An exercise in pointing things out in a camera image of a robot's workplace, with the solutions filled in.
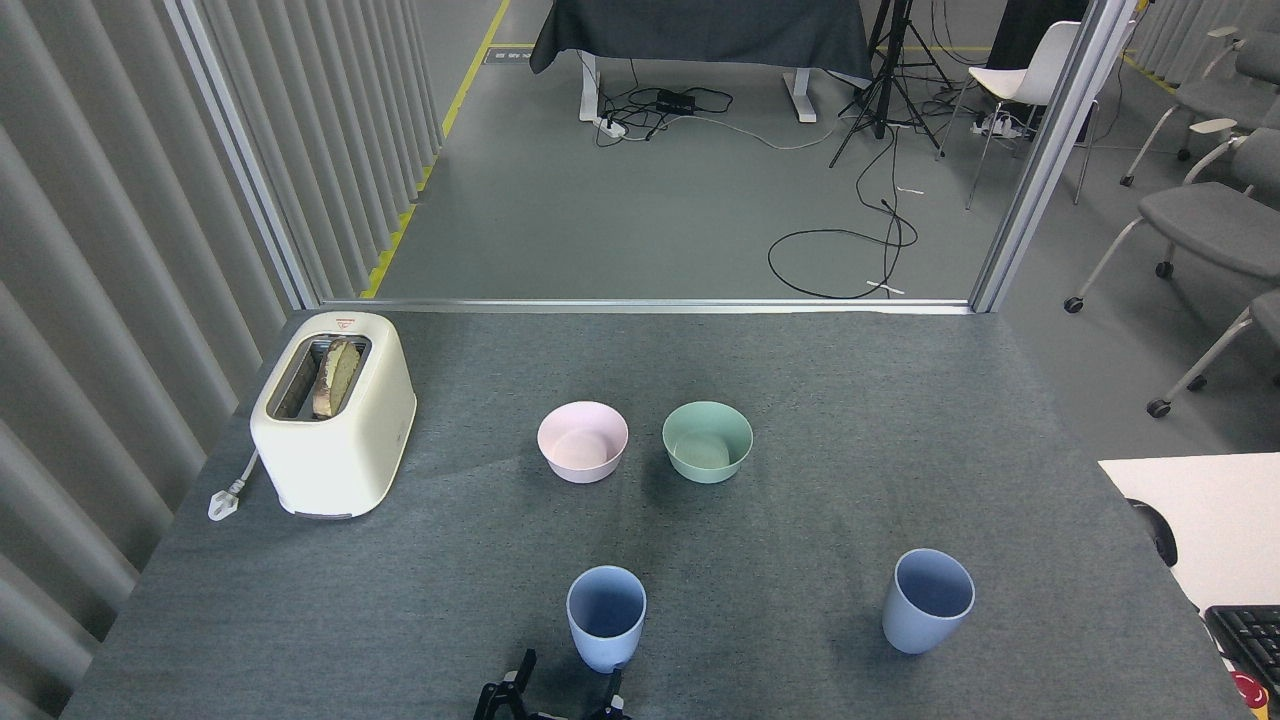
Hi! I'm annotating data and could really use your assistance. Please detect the white toaster plug and cord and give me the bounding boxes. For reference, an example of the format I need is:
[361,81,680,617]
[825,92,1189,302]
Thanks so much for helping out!
[207,449,261,523]

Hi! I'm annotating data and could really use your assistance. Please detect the red round object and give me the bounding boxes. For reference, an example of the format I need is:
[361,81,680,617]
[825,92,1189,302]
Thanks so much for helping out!
[1229,669,1272,712]

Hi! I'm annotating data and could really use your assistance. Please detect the black round object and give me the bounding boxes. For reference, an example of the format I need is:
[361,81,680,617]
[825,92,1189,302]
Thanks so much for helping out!
[1127,497,1180,569]

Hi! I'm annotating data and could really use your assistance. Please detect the white desk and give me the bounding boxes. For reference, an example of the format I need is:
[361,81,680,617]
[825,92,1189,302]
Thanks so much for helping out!
[1097,452,1280,614]

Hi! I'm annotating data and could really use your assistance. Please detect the dark grey table cloth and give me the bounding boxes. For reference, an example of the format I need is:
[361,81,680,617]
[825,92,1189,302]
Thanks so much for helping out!
[529,0,874,82]

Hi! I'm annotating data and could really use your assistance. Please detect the silver frame rail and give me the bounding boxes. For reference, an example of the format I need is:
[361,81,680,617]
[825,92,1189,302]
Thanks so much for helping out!
[318,297,977,317]

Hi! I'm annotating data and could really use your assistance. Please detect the black tripod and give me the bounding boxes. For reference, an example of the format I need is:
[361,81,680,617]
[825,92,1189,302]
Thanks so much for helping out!
[829,0,957,170]

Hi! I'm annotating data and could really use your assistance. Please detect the silver frame post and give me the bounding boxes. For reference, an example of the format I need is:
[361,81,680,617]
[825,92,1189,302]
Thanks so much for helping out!
[164,0,322,310]
[969,0,1141,314]

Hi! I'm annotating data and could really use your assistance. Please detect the blue plastic cup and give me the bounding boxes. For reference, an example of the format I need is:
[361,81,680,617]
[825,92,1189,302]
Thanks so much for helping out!
[881,548,976,656]
[566,565,648,675]

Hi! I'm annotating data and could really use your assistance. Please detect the green bowl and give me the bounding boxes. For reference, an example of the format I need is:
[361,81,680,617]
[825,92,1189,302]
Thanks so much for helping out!
[662,401,754,485]

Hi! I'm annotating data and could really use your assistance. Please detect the pink bowl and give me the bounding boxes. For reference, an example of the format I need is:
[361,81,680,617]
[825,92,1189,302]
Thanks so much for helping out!
[537,401,630,485]

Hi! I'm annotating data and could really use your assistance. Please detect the white floor cable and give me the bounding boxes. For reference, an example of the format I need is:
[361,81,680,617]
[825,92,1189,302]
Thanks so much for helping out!
[688,113,873,153]

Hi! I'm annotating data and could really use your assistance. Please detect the looped black cable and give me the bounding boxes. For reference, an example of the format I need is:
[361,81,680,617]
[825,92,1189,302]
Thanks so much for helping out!
[767,125,920,301]

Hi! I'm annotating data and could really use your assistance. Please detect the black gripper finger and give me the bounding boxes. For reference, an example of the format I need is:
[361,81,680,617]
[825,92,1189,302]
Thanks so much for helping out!
[587,667,632,720]
[473,648,539,720]

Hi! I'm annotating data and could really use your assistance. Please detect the cream white toaster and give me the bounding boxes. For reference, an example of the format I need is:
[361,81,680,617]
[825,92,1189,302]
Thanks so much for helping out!
[250,311,418,520]

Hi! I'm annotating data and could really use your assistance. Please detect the tangled black cables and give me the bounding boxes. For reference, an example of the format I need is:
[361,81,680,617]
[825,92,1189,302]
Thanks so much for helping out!
[596,60,737,149]

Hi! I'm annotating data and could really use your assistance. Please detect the grey chair with armrests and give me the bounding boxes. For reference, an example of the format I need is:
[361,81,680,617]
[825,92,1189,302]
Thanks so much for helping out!
[1119,25,1280,189]

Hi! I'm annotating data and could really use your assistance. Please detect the grey chair on castors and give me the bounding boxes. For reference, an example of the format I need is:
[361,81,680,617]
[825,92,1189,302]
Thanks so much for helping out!
[1145,289,1280,420]
[1062,127,1280,315]

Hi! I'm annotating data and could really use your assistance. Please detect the white chair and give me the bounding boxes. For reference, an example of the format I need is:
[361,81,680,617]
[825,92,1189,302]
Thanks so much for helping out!
[935,21,1101,212]

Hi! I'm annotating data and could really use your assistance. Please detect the bread slice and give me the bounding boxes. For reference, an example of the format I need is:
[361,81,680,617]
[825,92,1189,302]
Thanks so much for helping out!
[311,338,364,420]

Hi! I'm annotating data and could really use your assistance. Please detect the black keyboard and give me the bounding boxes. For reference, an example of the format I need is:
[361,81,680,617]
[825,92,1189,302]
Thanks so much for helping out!
[1203,604,1280,693]

